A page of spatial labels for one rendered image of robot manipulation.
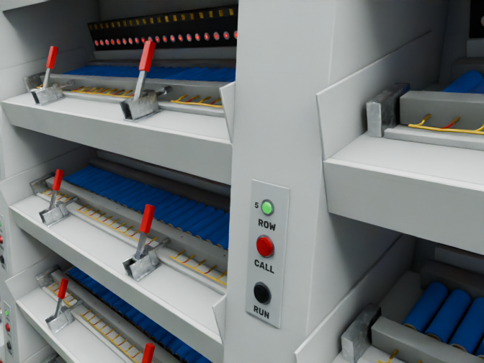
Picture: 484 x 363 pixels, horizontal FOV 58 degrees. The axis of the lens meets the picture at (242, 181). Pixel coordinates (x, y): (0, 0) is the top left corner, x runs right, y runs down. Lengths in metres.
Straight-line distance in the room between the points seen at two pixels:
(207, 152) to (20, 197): 0.59
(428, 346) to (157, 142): 0.32
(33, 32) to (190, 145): 0.56
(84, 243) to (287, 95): 0.45
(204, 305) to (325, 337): 0.16
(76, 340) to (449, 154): 0.68
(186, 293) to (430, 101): 0.33
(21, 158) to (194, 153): 0.55
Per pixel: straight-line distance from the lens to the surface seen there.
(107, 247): 0.67
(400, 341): 0.41
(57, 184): 0.79
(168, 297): 0.53
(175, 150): 0.46
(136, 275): 0.57
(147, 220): 0.56
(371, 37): 0.37
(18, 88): 0.92
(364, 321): 0.42
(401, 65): 0.41
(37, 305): 0.97
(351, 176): 0.32
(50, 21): 0.95
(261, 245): 0.37
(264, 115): 0.36
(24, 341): 1.07
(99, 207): 0.75
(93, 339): 0.82
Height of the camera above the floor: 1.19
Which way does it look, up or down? 13 degrees down
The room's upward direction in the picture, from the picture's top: 3 degrees clockwise
